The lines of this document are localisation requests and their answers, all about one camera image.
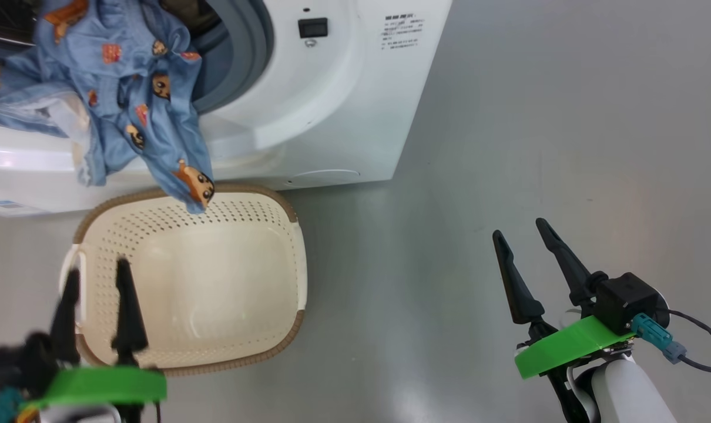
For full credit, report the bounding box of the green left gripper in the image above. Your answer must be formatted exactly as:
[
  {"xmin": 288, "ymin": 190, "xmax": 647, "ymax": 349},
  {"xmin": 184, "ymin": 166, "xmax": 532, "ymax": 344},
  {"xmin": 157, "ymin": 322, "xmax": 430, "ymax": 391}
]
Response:
[{"xmin": 21, "ymin": 256, "xmax": 168, "ymax": 412}]

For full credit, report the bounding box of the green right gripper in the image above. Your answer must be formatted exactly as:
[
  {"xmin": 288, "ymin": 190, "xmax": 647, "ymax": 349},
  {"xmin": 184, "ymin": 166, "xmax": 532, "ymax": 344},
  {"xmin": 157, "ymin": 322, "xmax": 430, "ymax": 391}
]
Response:
[{"xmin": 492, "ymin": 219, "xmax": 636, "ymax": 380}]

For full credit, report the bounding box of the blue cartoon print garment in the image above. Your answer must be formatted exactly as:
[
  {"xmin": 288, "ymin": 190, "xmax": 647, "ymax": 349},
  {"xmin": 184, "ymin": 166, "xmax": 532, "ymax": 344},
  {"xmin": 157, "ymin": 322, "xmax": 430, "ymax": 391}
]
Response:
[{"xmin": 0, "ymin": 0, "xmax": 216, "ymax": 215}]

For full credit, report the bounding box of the cream perforated laundry basket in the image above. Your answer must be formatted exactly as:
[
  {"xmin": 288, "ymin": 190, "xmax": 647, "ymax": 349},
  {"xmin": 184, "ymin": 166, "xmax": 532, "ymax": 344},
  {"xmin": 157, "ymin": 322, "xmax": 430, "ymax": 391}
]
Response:
[{"xmin": 59, "ymin": 183, "xmax": 308, "ymax": 377}]

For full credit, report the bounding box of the white front-load washing machine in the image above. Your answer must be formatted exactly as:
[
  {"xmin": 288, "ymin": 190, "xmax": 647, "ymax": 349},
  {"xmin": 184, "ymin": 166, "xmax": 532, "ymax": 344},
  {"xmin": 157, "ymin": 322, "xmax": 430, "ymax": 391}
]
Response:
[{"xmin": 0, "ymin": 0, "xmax": 454, "ymax": 218}]

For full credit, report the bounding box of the grey rubber door gasket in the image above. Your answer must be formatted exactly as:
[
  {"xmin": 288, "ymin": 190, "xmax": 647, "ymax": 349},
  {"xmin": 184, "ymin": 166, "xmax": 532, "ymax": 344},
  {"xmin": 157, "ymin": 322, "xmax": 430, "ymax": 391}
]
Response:
[{"xmin": 188, "ymin": 0, "xmax": 275, "ymax": 115}]

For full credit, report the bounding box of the steel washing drum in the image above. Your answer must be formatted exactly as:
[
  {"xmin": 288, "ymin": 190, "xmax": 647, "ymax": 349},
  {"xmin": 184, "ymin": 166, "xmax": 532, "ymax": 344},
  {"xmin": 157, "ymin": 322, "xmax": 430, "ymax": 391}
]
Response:
[{"xmin": 0, "ymin": 0, "xmax": 42, "ymax": 51}]

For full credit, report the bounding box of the blue energy label sticker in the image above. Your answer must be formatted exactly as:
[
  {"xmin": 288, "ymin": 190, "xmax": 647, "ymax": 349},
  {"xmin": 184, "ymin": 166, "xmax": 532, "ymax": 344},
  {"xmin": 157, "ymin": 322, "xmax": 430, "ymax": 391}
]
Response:
[{"xmin": 0, "ymin": 200, "xmax": 34, "ymax": 219}]

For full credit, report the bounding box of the teal right camera connector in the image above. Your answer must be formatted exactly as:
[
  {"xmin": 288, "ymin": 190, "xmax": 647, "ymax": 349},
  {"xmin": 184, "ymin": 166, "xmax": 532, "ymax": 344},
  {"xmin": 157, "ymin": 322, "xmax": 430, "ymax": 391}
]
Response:
[{"xmin": 630, "ymin": 313, "xmax": 688, "ymax": 365}]

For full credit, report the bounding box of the teal camera connector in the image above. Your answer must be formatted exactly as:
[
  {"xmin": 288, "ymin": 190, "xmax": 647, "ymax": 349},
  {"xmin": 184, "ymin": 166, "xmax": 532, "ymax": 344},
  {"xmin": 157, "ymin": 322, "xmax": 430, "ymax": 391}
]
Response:
[
  {"xmin": 0, "ymin": 388, "xmax": 27, "ymax": 423},
  {"xmin": 630, "ymin": 313, "xmax": 688, "ymax": 365}
]

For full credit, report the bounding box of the teal left camera connector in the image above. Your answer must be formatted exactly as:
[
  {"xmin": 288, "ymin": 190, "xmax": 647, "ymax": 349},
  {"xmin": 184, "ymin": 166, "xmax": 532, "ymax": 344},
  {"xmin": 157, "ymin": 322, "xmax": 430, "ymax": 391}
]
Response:
[{"xmin": 0, "ymin": 388, "xmax": 27, "ymax": 423}]

